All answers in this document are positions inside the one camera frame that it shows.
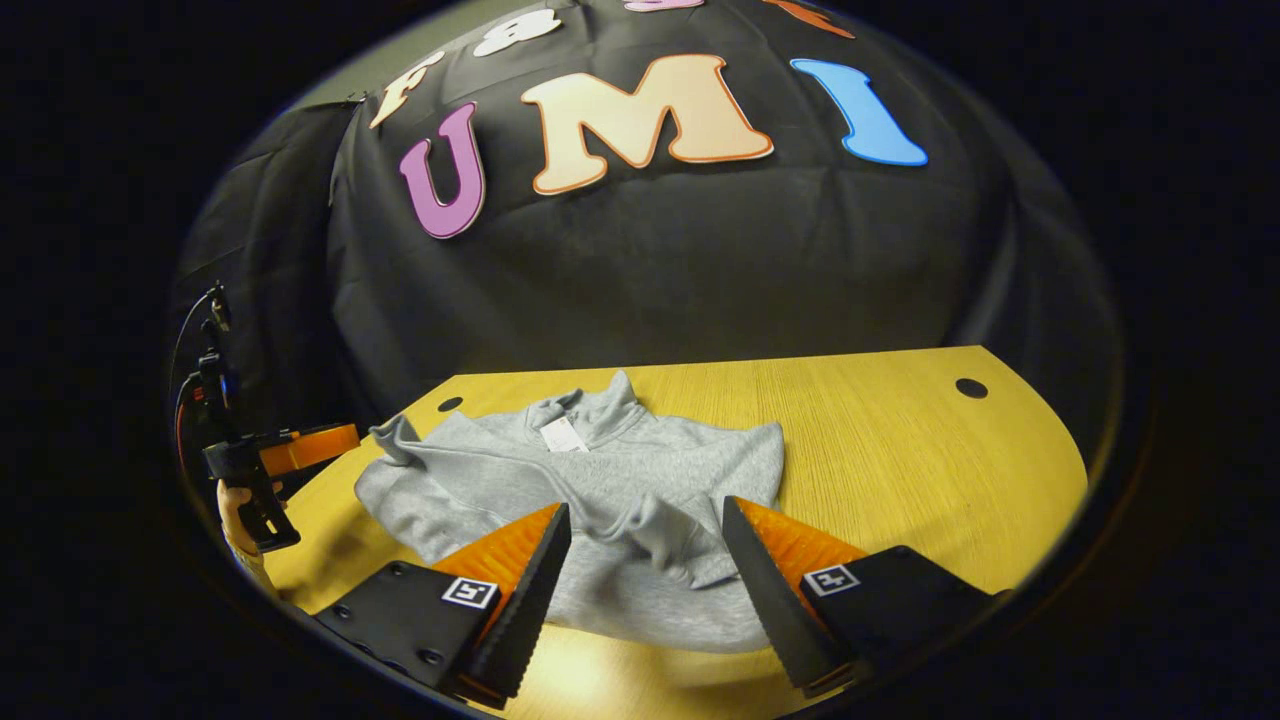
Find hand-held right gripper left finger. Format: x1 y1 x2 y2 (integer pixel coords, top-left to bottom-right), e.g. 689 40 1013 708
312 503 573 709

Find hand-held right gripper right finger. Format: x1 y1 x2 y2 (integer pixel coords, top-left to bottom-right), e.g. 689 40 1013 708
722 495 1006 699

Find grey sweatshirt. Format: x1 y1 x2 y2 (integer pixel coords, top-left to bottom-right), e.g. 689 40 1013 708
354 370 785 655

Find black backdrop cloth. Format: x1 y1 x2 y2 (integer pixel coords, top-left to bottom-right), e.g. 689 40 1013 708
170 0 1121 451

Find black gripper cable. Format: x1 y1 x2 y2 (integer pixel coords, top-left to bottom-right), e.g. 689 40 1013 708
170 283 223 441

